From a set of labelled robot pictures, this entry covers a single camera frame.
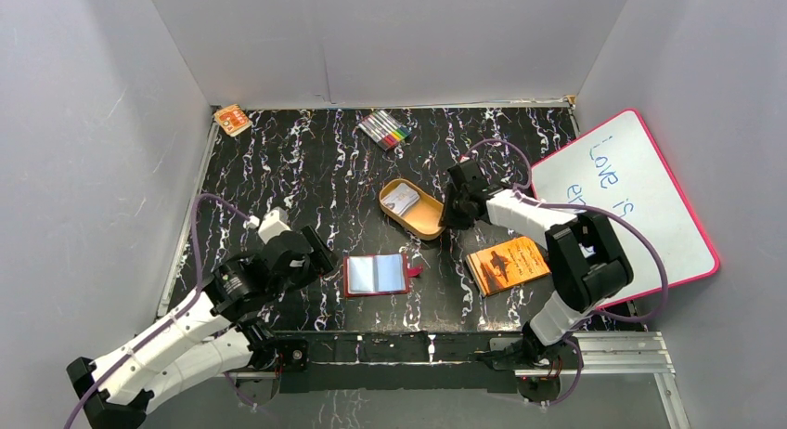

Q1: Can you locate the red leather card holder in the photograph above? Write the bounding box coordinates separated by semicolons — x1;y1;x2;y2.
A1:
342;253;423;297

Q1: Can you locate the yellow oval tray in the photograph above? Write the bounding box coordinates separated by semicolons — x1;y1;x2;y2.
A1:
378;178;445;241

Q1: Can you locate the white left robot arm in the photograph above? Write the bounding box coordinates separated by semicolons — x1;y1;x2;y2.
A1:
67;225;339;428

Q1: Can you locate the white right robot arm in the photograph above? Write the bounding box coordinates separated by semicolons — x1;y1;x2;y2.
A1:
441;160;634;368

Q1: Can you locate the silver VIP card stack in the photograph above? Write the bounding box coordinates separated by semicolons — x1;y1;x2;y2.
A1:
382;183;420;216

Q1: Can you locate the small orange card box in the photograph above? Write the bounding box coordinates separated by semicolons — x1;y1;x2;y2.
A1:
213;104;252;137

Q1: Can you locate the orange paperback book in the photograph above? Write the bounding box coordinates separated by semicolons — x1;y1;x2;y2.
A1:
465;237;550;297

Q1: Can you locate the pack of coloured markers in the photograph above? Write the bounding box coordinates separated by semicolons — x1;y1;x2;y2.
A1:
357;110;412;151

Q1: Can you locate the pink framed whiteboard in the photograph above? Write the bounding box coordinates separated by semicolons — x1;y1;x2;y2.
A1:
532;109;720;286

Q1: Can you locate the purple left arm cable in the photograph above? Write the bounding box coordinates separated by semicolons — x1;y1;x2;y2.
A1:
61;193;260;429

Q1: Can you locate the black aluminium base frame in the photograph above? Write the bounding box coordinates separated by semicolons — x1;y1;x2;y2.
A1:
123;331;677;406

